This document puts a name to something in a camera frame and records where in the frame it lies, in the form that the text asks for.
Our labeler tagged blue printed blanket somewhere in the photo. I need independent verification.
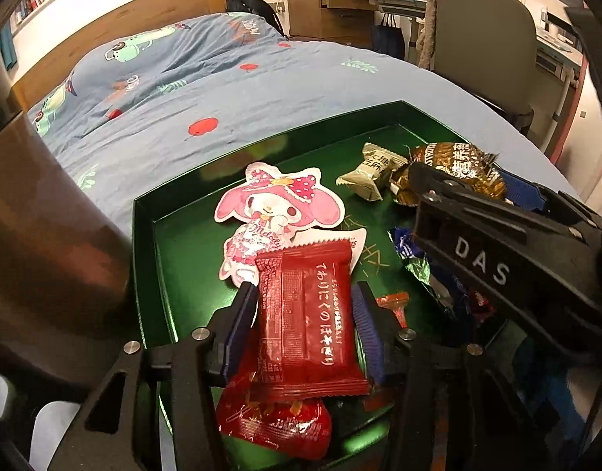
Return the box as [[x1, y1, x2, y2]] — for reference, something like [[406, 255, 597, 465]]
[[26, 12, 576, 236]]

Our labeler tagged green tray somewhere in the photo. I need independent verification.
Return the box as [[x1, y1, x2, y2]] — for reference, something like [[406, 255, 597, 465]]
[[131, 99, 571, 455]]

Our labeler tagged black backpack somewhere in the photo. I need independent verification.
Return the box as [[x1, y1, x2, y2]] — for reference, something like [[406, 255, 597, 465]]
[[226, 0, 284, 35]]

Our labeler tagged small orange candy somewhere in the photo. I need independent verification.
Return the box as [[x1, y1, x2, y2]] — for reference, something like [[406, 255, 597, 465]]
[[376, 292, 410, 329]]

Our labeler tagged white and blue wafer packet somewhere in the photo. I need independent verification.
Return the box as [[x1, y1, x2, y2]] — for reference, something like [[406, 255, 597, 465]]
[[389, 226, 498, 325]]

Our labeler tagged pink character candy bag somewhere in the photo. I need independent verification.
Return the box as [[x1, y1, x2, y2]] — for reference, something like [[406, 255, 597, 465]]
[[213, 162, 367, 288]]

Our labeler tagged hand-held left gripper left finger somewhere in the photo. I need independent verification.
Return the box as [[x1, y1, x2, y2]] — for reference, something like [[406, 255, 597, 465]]
[[51, 285, 260, 471]]

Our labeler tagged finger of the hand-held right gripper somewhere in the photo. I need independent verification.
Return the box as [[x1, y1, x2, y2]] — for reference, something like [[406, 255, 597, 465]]
[[407, 163, 507, 212], [499, 169, 602, 246]]

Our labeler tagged wooden headboard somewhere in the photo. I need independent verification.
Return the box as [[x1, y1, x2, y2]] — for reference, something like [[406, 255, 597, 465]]
[[11, 0, 226, 113]]

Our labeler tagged olive green candy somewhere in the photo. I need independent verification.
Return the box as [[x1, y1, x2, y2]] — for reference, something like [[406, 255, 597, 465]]
[[336, 142, 409, 202]]

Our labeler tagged red snack packet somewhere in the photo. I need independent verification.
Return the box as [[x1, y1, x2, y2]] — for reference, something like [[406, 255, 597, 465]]
[[254, 238, 371, 399]]

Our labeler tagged dark blue bag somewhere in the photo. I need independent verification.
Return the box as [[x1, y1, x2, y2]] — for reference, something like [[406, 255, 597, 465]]
[[371, 12, 407, 60]]

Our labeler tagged long red and white packet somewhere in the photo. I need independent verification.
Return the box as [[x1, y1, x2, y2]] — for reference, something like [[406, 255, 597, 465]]
[[216, 329, 333, 459]]

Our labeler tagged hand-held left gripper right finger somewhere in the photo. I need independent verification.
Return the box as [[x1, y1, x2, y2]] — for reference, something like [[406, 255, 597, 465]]
[[352, 282, 561, 471]]

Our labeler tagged wooden cabinet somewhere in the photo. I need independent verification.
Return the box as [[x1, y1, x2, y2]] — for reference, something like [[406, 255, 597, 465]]
[[286, 0, 380, 47]]

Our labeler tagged brown oat snack packet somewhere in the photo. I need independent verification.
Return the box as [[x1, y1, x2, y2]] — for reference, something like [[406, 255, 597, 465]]
[[389, 141, 507, 207]]

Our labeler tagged grey chair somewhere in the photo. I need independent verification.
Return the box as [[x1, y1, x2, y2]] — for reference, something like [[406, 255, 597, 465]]
[[418, 0, 539, 135]]

